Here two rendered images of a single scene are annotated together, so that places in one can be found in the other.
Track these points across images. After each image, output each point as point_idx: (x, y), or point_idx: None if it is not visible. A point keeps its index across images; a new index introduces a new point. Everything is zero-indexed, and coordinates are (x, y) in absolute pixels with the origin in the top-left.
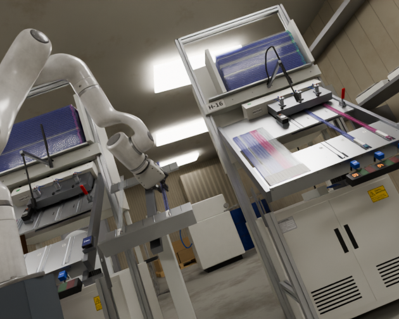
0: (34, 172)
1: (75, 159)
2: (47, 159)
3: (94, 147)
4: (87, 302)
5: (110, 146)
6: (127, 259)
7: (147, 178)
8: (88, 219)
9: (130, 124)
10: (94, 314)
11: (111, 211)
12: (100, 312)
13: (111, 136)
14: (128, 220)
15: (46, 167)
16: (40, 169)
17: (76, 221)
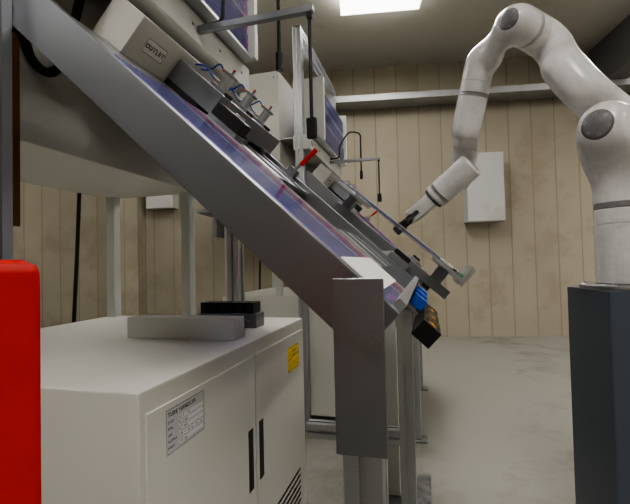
0: (173, 10)
1: (226, 66)
2: (195, 13)
3: (245, 73)
4: (283, 356)
5: (478, 171)
6: (240, 299)
7: (427, 213)
8: (121, 182)
9: (475, 160)
10: (286, 380)
11: (155, 191)
12: (290, 376)
13: (464, 156)
14: (118, 221)
15: (192, 26)
16: (183, 16)
17: (140, 176)
